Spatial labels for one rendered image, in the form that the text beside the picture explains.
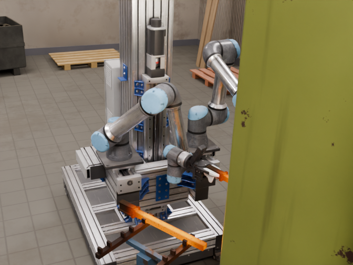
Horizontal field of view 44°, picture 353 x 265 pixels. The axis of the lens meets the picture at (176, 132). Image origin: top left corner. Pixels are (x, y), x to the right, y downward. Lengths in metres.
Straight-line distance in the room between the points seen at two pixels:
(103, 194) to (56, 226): 0.41
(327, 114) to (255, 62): 0.23
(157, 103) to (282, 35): 1.10
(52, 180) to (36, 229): 0.71
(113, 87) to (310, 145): 1.89
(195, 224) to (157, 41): 1.28
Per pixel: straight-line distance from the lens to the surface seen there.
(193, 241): 1.71
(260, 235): 1.31
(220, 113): 2.69
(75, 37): 8.21
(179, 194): 2.78
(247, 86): 1.17
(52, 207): 3.65
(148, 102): 2.09
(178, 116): 2.25
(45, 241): 3.32
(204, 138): 2.68
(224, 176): 2.00
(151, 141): 2.67
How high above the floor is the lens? 1.99
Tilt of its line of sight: 24 degrees down
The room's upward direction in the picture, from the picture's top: 2 degrees clockwise
